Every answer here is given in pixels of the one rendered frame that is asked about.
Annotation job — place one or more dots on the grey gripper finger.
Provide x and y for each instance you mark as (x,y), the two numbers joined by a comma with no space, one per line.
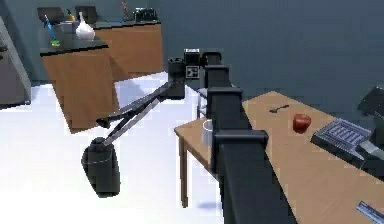
(133,110)
(133,120)

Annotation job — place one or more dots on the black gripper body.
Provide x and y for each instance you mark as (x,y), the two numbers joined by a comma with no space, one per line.
(176,78)

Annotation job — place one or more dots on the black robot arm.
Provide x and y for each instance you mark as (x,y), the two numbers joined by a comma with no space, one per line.
(248,173)

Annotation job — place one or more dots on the wooden dining table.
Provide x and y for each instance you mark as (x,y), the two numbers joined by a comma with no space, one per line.
(310,166)

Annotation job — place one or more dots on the pale grey chair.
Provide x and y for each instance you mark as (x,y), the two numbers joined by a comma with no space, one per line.
(201,100)

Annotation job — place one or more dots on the wooden cabinet with black top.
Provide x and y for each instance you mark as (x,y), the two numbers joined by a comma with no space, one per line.
(83,86)
(136,50)

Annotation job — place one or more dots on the white mug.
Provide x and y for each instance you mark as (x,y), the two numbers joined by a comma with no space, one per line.
(207,133)

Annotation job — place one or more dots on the black coffee machine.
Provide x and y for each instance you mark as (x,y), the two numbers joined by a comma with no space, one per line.
(145,15)

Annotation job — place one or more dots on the dark red plant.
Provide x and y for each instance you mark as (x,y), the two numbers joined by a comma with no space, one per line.
(125,10)

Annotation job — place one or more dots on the white vase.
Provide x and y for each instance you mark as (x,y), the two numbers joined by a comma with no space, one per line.
(85,31)

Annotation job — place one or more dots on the grey pot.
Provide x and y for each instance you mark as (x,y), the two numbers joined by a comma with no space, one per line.
(69,26)

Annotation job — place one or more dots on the black spoon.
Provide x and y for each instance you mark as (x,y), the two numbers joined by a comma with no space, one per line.
(279,108)

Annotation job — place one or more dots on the yellow bottle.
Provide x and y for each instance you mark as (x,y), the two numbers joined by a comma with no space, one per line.
(70,16)

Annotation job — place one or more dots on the blue dish brush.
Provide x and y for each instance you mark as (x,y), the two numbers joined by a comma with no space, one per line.
(50,28)

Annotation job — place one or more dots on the grey fridge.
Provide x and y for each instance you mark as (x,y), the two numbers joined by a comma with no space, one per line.
(11,76)

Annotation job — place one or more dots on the red apple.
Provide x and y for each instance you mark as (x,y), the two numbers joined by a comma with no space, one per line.
(301,123)

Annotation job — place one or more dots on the grey remote control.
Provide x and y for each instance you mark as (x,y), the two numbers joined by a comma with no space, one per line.
(371,211)

